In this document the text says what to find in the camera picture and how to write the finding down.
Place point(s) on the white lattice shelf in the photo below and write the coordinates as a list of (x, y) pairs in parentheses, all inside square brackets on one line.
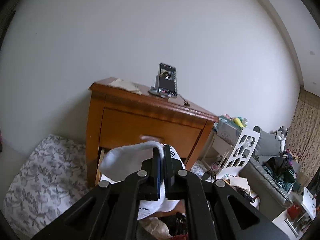
[(246, 150)]

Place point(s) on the white printed garment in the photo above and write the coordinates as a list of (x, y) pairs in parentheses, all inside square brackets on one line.
[(175, 155)]

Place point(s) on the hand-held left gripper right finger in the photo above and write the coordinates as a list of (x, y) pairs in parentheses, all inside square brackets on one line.
[(166, 180)]

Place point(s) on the cream cloth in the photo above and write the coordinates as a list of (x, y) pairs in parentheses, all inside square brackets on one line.
[(125, 85)]

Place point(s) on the loose papers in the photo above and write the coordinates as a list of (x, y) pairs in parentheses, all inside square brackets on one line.
[(235, 183)]

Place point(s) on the grey box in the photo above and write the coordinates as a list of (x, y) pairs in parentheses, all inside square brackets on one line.
[(227, 133)]

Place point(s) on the grey sock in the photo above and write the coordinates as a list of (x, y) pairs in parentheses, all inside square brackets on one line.
[(120, 162)]

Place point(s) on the plush cat toy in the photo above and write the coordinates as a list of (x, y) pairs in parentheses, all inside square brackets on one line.
[(282, 136)]

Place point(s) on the grey sofa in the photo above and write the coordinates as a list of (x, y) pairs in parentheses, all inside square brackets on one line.
[(260, 180)]

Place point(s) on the grey pillow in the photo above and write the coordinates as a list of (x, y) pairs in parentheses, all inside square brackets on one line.
[(267, 142)]

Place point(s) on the silver cylinder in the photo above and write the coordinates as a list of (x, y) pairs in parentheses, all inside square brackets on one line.
[(292, 228)]

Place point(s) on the grey floral blanket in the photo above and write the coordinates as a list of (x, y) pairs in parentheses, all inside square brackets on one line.
[(45, 180)]

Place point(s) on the grey phone stand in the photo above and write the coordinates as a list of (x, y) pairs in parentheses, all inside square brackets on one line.
[(156, 91)]

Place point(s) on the red container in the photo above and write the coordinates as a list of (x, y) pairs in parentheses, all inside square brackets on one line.
[(293, 211)]

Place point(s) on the black lace garment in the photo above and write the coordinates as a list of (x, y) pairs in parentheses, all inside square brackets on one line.
[(175, 223)]

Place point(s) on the yellow object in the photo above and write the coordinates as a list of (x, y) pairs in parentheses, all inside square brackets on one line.
[(238, 122)]

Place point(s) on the black charger adapter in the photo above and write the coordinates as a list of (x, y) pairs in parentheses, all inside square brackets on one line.
[(206, 175)]

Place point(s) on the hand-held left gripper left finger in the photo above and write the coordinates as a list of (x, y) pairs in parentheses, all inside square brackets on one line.
[(158, 180)]

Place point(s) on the pale pink garment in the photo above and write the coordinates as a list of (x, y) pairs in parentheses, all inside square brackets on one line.
[(153, 227)]

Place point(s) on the patterned curtain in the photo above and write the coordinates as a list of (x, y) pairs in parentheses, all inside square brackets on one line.
[(305, 130)]

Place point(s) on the smartphone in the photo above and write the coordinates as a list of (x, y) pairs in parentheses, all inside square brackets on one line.
[(167, 78)]

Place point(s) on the wooden nightstand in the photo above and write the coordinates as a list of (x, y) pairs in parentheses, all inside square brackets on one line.
[(95, 120)]

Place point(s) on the dark clothes pile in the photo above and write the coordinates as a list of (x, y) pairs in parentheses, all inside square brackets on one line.
[(282, 172)]

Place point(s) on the wooden drawer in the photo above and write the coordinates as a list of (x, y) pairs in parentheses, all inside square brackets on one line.
[(100, 165), (140, 127)]

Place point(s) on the white table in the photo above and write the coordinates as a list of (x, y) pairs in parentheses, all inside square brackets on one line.
[(310, 205)]

